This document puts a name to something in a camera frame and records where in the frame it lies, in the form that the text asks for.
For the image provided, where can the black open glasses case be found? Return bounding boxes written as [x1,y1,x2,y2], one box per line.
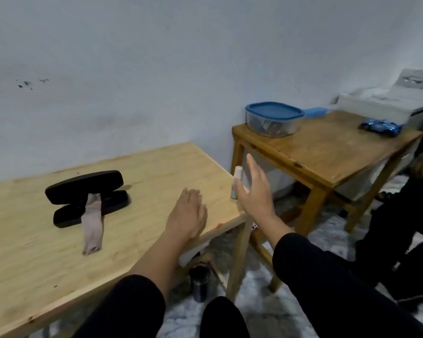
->
[45,170,132,229]

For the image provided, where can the flat blue plastic lid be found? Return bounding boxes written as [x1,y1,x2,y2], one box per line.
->
[302,107,328,119]

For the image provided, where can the grey cleaning cloth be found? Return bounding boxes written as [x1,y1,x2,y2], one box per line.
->
[82,193,104,257]

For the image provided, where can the person's left hand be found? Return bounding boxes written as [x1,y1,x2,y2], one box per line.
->
[165,188,208,240]

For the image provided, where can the dark wooden table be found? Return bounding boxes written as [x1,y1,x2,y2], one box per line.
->
[231,110,423,293]

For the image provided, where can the white cardboard box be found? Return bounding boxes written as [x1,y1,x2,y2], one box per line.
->
[336,68,423,131]

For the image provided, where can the person's right forearm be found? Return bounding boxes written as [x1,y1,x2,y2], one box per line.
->
[264,215,423,338]

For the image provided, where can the clear container with blue lid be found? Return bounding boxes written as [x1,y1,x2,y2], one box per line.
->
[245,101,305,138]

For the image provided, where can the person's left forearm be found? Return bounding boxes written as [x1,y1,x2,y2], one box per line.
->
[73,227,202,338]

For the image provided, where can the dark metal tumbler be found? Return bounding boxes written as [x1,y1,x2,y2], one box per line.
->
[189,262,212,303]

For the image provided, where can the light wooden table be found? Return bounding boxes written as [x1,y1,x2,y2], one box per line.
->
[0,142,255,338]

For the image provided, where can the person's right hand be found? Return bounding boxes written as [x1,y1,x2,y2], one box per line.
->
[235,154,281,228]

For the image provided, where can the blue toy car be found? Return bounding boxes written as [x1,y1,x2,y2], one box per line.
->
[358,118,403,137]

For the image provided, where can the person's leg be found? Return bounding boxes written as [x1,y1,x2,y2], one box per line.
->
[199,296,251,338]

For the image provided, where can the small white bottle coloured label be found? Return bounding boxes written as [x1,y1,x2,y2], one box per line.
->
[230,166,243,201]

